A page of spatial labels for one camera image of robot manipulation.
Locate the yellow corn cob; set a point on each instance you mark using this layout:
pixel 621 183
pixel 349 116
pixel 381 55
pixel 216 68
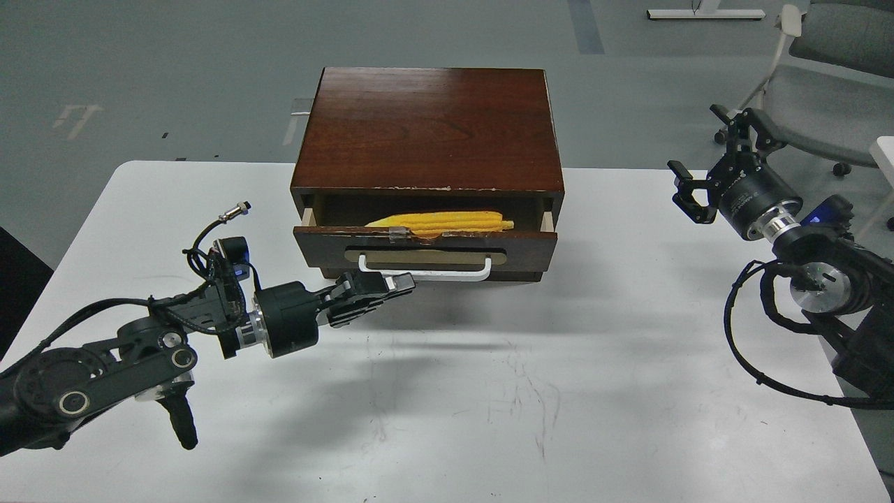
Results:
pixel 433 224

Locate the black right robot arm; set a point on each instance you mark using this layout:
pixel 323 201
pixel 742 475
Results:
pixel 820 282

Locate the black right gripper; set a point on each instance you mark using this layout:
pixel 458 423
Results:
pixel 741 186

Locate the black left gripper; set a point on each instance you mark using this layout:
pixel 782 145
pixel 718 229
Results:
pixel 289 311

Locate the wooden drawer with white handle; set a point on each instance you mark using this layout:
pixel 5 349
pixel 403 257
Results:
pixel 500 256

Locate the dark wooden cabinet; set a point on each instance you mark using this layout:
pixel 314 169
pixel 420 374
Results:
pixel 383 141

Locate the grey office chair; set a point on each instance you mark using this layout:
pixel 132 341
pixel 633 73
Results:
pixel 828 91

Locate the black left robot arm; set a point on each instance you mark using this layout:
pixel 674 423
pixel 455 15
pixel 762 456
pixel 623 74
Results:
pixel 51 392

